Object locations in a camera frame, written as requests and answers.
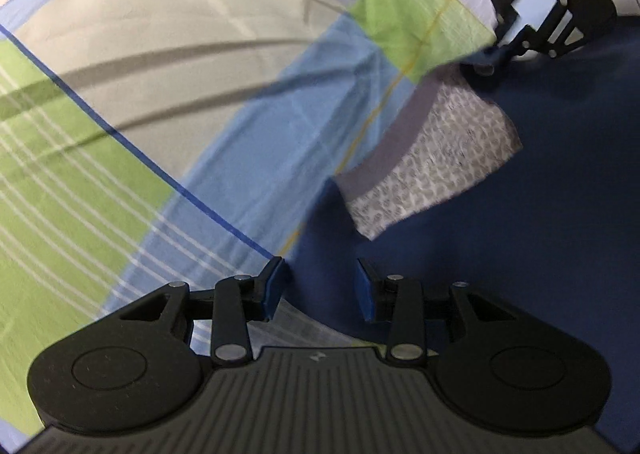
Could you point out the checked bed sheet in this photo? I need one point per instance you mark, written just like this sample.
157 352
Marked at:
150 84

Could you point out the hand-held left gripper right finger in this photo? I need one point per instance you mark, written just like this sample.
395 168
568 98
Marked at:
367 294

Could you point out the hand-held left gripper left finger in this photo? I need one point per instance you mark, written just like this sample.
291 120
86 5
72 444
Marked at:
272 286

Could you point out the navy blue pants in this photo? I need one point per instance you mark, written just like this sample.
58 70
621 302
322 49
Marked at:
500 234

